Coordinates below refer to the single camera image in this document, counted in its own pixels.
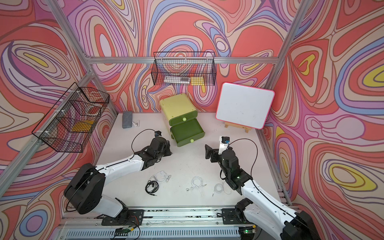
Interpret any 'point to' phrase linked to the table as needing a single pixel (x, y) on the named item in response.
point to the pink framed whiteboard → (245, 105)
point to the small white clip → (137, 124)
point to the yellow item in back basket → (197, 81)
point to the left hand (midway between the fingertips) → (171, 147)
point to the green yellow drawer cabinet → (180, 117)
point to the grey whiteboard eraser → (127, 119)
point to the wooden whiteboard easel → (246, 129)
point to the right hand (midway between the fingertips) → (214, 148)
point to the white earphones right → (219, 188)
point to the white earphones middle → (197, 182)
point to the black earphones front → (151, 186)
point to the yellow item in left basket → (82, 126)
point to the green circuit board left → (123, 230)
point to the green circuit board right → (248, 231)
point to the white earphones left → (161, 176)
